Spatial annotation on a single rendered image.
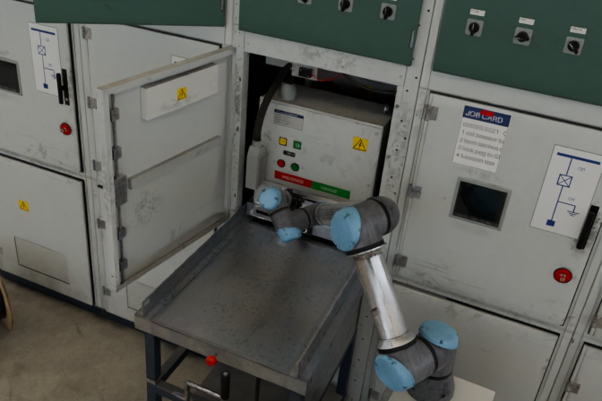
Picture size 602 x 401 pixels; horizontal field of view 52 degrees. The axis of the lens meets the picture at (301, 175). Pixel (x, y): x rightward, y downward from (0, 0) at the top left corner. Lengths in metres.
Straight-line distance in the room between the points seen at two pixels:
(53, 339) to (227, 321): 1.44
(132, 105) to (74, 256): 1.43
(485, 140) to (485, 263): 0.47
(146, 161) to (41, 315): 1.57
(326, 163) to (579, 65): 0.94
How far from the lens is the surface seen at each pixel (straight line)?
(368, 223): 1.76
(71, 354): 3.29
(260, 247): 2.46
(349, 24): 2.10
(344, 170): 2.35
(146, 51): 2.52
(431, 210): 2.25
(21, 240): 3.54
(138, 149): 2.11
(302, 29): 2.16
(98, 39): 2.65
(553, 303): 2.37
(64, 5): 2.28
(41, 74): 2.92
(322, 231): 2.50
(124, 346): 3.29
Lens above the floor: 2.26
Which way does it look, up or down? 28 degrees down
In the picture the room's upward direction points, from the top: 6 degrees clockwise
